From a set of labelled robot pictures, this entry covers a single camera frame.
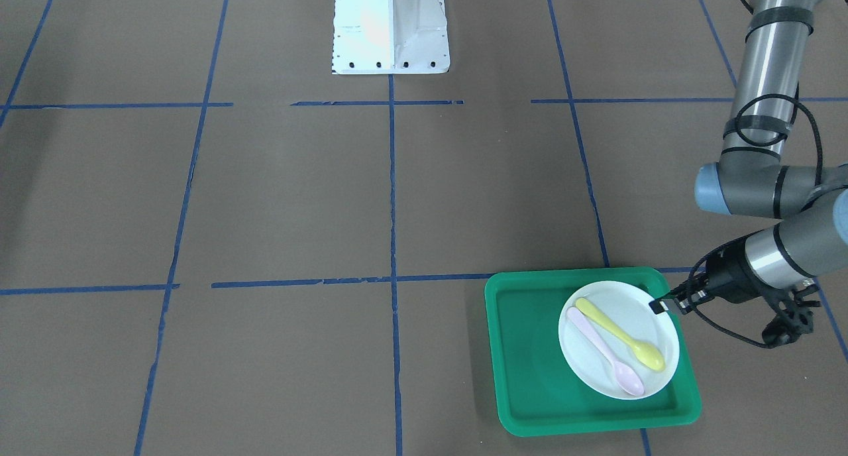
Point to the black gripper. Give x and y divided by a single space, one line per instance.
727 275

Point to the yellow plastic spoon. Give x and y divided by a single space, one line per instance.
646 353

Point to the white round plate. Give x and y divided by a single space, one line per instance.
628 306

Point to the pink plastic spoon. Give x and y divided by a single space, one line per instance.
625 377

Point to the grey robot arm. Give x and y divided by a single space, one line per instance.
771 166

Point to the green plastic tray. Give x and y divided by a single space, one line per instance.
537 393

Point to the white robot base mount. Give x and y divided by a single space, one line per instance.
372 37

